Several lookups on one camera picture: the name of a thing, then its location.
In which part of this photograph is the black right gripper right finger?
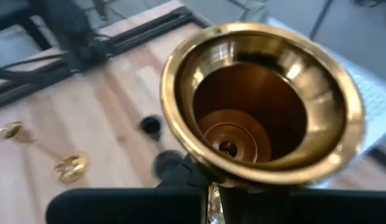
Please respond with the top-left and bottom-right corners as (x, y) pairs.
(219, 188), (386, 224)

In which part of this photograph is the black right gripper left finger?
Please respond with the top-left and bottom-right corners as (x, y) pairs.
(45, 155), (212, 224)

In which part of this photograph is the tall brass candlestick holder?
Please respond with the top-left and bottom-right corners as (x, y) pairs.
(0, 120), (90, 184)
(160, 21), (367, 224)

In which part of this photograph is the tall black candlestick holder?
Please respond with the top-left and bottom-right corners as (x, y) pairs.
(139, 114), (185, 181)

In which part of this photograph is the white perforated riser table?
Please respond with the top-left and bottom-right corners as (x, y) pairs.
(267, 17), (386, 155)

